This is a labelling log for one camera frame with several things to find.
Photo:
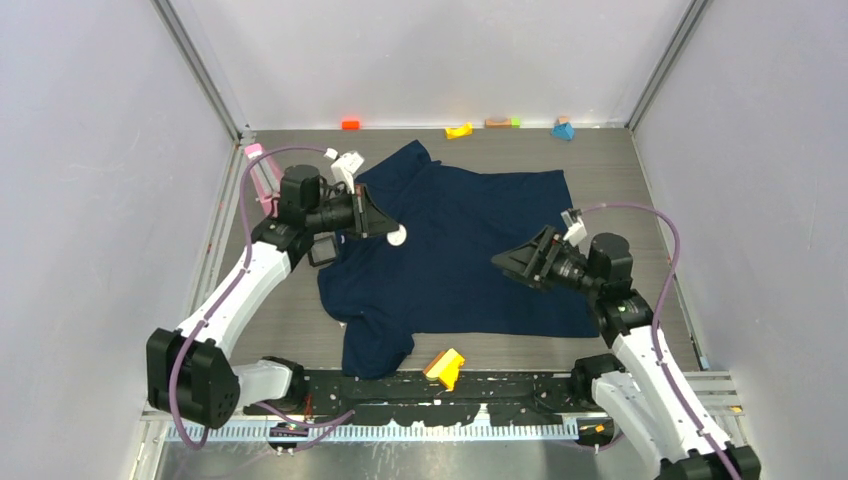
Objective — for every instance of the pink metronome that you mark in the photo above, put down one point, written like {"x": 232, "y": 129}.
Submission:
{"x": 266, "y": 176}

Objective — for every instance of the tan flat block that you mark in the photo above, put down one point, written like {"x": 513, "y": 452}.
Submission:
{"x": 498, "y": 123}

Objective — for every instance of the blue triangle block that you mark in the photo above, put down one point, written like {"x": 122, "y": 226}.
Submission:
{"x": 564, "y": 131}

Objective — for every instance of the navy blue t-shirt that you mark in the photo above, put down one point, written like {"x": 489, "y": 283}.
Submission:
{"x": 442, "y": 278}

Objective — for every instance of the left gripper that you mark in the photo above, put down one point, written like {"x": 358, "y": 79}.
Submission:
{"x": 366, "y": 219}

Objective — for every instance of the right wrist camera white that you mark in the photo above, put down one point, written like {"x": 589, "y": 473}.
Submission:
{"x": 576, "y": 230}

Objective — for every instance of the white round brooch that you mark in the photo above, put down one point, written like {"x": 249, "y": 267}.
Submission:
{"x": 397, "y": 237}

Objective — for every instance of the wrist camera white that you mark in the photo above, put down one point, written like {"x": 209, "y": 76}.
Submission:
{"x": 344, "y": 167}
{"x": 576, "y": 230}

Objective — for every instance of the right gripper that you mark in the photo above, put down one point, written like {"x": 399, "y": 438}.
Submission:
{"x": 526, "y": 258}

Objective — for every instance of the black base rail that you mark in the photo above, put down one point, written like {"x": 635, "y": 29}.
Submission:
{"x": 509, "y": 398}

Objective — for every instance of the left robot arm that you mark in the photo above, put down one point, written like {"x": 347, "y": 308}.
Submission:
{"x": 189, "y": 373}

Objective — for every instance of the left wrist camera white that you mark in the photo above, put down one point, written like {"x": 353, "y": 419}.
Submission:
{"x": 344, "y": 167}

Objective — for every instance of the black frame stand near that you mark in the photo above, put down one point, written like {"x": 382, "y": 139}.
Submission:
{"x": 324, "y": 250}

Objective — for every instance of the yellow orange block stack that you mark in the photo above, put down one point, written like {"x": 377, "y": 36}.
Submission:
{"x": 445, "y": 368}

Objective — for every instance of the yellow arch block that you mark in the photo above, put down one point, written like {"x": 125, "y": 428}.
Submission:
{"x": 462, "y": 131}

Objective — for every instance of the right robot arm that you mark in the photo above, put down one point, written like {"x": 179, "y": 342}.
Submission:
{"x": 637, "y": 383}

